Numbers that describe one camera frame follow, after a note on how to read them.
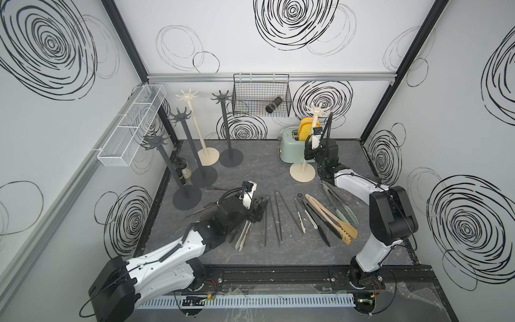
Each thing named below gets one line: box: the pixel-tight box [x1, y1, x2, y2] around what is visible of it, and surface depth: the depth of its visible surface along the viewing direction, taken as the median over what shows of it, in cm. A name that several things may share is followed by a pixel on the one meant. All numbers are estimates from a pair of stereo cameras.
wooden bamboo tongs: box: [305, 193, 359, 245], surface depth 88 cm
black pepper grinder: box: [265, 95, 284, 114], surface depth 93 cm
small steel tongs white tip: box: [293, 197, 318, 234], surface depth 95 cm
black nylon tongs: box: [299, 196, 342, 247], surface depth 88 cm
